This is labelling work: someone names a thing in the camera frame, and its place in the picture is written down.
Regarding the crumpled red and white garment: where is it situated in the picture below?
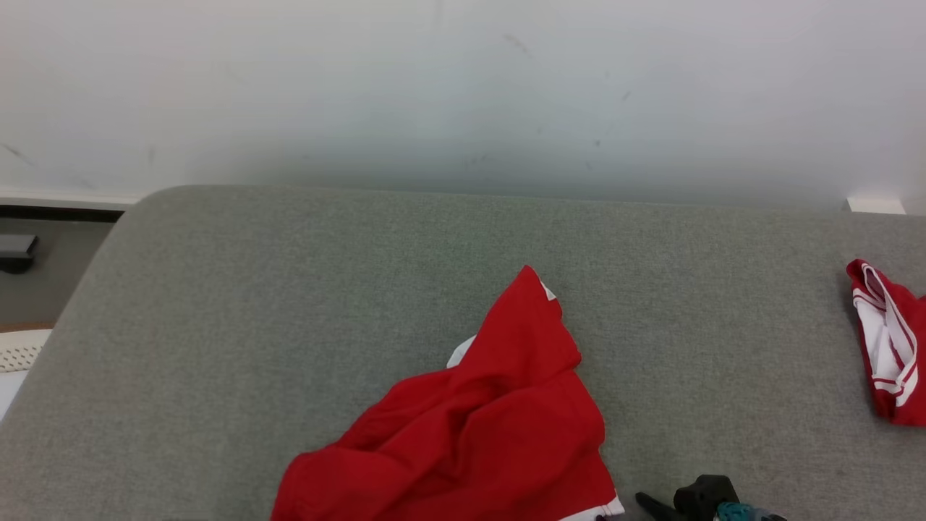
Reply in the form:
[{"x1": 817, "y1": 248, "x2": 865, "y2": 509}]
[{"x1": 846, "y1": 258, "x2": 926, "y2": 427}]

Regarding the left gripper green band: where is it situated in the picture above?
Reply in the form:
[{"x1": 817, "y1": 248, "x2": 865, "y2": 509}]
[{"x1": 635, "y1": 492, "x2": 789, "y2": 521}]

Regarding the black floor object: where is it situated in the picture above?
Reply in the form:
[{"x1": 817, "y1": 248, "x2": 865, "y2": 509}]
[{"x1": 0, "y1": 234, "x2": 38, "y2": 274}]

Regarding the red jersey with white trim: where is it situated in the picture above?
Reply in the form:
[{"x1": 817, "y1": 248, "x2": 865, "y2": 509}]
[{"x1": 270, "y1": 265, "x2": 625, "y2": 521}]

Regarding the white wall skirting board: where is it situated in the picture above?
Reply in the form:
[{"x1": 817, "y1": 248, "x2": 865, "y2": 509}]
[{"x1": 0, "y1": 190, "x2": 143, "y2": 212}]

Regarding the white perforated laundry basket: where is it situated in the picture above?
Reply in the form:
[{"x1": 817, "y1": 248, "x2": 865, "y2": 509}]
[{"x1": 0, "y1": 329, "x2": 53, "y2": 422}]

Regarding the small white block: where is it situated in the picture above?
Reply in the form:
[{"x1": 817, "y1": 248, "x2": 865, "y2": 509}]
[{"x1": 845, "y1": 195, "x2": 906, "y2": 216}]

